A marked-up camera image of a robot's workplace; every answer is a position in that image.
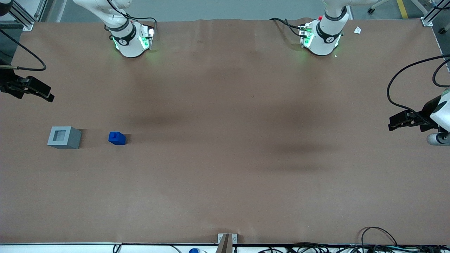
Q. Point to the blue round cap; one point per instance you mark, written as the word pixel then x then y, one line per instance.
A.
pixel 194 251

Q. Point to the white paper scrap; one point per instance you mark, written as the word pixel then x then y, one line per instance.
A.
pixel 357 30

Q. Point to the blue plastic part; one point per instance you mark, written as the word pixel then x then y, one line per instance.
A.
pixel 117 138

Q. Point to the aluminium frame profile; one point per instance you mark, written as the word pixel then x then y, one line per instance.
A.
pixel 429 19
pixel 24 21

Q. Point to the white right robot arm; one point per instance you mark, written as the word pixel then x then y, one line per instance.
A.
pixel 130 42

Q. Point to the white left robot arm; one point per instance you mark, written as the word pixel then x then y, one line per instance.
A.
pixel 323 38

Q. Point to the white chair leg with caster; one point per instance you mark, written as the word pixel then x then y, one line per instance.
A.
pixel 371 10

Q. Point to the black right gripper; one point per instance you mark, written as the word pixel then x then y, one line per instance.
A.
pixel 7 85

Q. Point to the brown paper table cover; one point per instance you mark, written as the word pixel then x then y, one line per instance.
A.
pixel 225 105

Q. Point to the gray cube base with recess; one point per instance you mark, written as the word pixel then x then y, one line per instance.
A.
pixel 61 137

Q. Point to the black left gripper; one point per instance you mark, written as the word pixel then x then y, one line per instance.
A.
pixel 424 115

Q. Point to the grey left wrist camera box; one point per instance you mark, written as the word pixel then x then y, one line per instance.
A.
pixel 436 139

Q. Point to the small black block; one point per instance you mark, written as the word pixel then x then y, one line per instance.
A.
pixel 443 31

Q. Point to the metal bracket with brown post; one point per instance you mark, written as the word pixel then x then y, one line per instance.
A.
pixel 227 242

